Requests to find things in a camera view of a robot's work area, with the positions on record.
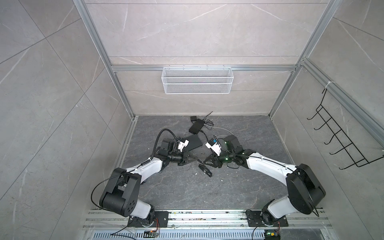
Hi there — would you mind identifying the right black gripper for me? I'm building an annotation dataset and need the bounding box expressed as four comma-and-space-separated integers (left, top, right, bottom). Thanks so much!
202, 150, 236, 169

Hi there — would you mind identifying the short black cable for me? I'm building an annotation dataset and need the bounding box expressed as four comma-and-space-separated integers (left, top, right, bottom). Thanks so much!
196, 158, 214, 178

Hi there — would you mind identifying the dark grey network switch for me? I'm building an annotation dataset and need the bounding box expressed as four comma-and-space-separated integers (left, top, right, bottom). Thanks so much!
182, 135, 203, 152

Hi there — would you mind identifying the ribbed black network switch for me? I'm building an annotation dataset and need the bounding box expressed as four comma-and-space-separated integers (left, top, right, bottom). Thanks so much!
189, 119, 205, 135

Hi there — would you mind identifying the grey ethernet cable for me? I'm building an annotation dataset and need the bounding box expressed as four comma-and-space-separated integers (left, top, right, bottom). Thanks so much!
206, 125, 236, 139

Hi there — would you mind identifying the black power adapter with cable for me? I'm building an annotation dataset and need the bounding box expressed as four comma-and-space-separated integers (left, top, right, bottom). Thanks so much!
190, 111, 215, 130

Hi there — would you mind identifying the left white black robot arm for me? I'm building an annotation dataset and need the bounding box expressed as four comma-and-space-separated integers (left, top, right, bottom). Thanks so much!
91, 129, 194, 225

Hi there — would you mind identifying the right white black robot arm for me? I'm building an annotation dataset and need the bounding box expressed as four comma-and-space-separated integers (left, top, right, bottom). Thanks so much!
206, 135, 326, 226

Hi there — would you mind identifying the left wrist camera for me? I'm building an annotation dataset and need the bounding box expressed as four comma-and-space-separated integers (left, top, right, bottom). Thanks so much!
178, 139, 189, 152

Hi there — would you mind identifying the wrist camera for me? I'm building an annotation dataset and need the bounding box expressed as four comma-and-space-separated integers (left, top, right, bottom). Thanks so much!
206, 140, 222, 156
178, 139, 189, 152

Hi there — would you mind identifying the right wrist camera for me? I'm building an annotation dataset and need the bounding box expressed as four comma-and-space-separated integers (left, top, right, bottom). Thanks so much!
206, 140, 222, 156

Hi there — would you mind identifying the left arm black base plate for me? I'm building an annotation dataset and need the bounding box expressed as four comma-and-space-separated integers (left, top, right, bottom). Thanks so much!
128, 211, 169, 228

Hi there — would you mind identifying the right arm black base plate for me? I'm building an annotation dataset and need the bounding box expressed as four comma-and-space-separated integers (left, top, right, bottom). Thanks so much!
245, 210, 289, 227

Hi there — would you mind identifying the white wire mesh basket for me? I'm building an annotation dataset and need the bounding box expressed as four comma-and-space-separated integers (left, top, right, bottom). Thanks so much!
161, 67, 234, 95

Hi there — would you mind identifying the aluminium mounting rail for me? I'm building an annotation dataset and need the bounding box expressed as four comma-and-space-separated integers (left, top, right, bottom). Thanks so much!
82, 209, 332, 230

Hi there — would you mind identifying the black wire hook rack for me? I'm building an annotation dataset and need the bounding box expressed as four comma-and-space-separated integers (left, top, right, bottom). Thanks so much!
307, 89, 384, 170

